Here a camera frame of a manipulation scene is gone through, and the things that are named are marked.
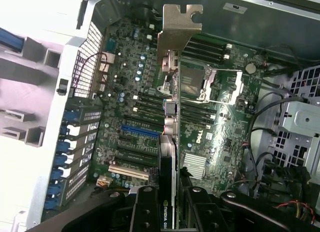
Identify green Dell motherboard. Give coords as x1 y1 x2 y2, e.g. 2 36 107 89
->
93 17 266 193

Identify long black expansion slot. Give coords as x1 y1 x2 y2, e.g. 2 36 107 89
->
112 155 154 170
116 145 160 160

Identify yellow black power wire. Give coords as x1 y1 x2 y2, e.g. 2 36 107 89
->
96 175 113 191

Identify CPU socket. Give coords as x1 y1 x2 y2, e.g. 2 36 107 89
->
178 62 213 103

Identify open black PC case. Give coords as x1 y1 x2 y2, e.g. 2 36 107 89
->
24 0 320 232

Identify red black twisted wire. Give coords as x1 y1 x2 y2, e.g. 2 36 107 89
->
71 51 109 90

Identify grey parts rack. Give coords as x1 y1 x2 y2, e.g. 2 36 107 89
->
0 36 62 148

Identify silver chipset heatsink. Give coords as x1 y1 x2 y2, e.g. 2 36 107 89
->
183 153 208 180

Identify blue expansion slot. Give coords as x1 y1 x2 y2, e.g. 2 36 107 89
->
121 124 161 138

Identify labelled RAM stick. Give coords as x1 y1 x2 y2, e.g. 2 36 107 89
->
131 106 212 132

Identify black power connector wire bundle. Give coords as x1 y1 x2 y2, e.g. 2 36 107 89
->
259 162 317 222

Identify metal socket cover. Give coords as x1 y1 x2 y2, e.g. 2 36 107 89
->
199 68 245 106

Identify thin black wire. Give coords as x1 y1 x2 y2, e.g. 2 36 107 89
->
251 91 301 143

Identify white expansion slot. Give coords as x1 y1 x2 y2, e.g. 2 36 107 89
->
108 164 150 181

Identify RAM slot white clips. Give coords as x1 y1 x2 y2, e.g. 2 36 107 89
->
131 94 217 120
186 45 230 61
191 33 233 50

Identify hard disk with blue carrier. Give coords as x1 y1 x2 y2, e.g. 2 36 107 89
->
0 27 25 53

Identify silver metal disk bay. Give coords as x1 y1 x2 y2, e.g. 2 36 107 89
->
273 64 320 173

